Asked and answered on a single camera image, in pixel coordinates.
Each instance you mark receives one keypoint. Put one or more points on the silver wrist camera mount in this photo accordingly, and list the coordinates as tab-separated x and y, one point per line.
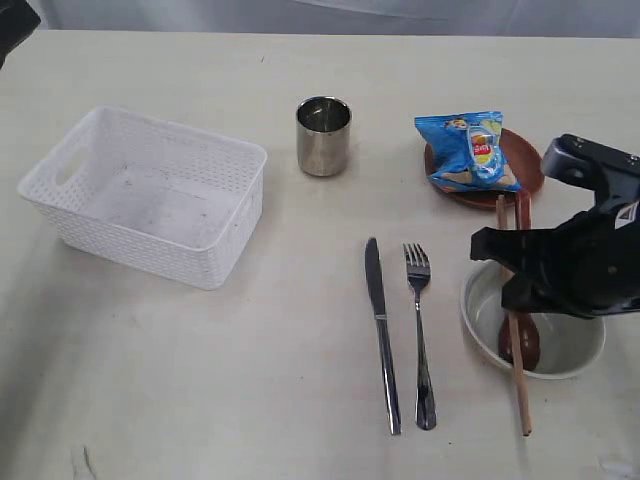
610	174

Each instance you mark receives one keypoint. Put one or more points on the brown round plate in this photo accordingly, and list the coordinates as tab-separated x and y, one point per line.
523	159

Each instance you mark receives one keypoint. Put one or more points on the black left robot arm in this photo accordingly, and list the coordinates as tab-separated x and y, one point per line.
18	20

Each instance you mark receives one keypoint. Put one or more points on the shiny steel cup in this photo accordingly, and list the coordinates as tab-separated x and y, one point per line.
323	136

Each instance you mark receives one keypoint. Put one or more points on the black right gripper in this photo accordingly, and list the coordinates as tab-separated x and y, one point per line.
587	267

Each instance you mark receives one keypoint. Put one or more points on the brown wooden spoon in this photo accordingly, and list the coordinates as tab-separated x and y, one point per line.
528	334

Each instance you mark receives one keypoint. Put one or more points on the silver table knife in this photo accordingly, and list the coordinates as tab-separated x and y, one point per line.
374	280

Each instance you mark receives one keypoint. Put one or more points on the brown wooden chopstick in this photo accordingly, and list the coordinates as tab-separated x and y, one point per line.
513	327

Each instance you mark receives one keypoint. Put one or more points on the blue chip bag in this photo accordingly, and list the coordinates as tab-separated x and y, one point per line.
466	152

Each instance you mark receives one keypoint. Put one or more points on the white perforated plastic basket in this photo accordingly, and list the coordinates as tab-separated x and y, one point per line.
154	195

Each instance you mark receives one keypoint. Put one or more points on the silver fork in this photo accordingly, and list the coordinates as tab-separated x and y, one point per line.
418	276

